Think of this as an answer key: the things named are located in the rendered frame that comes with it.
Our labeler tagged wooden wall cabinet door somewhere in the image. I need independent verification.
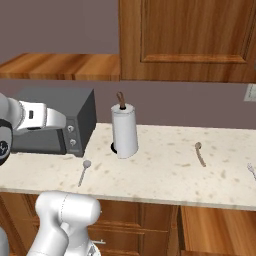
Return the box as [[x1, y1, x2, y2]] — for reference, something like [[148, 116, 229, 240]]
[[118, 0, 256, 84]]

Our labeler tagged brown paper towel holder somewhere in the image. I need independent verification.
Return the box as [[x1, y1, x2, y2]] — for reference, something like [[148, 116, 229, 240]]
[[110, 91, 128, 155]]

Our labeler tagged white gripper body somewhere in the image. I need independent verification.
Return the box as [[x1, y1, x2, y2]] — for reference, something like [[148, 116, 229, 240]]
[[44, 106, 68, 131]]

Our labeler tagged metal fork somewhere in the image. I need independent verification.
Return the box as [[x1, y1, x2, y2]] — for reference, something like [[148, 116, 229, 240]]
[[246, 162, 256, 181]]

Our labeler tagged wooden drawer front with handle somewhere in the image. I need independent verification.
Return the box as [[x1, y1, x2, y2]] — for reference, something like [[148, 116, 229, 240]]
[[87, 228, 175, 256]]

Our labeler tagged dark grey toaster oven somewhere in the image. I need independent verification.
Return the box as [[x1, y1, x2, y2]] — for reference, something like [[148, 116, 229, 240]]
[[10, 87, 98, 159]]

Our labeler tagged open wooden drawer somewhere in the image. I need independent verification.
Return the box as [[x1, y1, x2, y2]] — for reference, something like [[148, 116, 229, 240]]
[[179, 205, 256, 256]]

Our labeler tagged metal drawer handle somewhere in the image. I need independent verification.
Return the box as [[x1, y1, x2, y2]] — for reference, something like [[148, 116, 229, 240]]
[[88, 237, 107, 246]]

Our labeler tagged open wooden cabinet shelf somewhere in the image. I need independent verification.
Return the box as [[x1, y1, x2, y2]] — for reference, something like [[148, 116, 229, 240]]
[[0, 52, 121, 82]]

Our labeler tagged metal spoon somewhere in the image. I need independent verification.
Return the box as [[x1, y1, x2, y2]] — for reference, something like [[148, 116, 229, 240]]
[[77, 159, 93, 188]]

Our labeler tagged white paper towel roll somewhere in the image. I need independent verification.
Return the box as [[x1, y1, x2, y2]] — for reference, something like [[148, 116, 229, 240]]
[[110, 102, 140, 160]]

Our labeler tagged white wall outlet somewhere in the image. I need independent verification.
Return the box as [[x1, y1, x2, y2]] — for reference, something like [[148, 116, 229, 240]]
[[243, 83, 256, 102]]

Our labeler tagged wooden base cabinet door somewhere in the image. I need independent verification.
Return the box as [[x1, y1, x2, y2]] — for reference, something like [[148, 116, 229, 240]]
[[0, 192, 41, 256]]

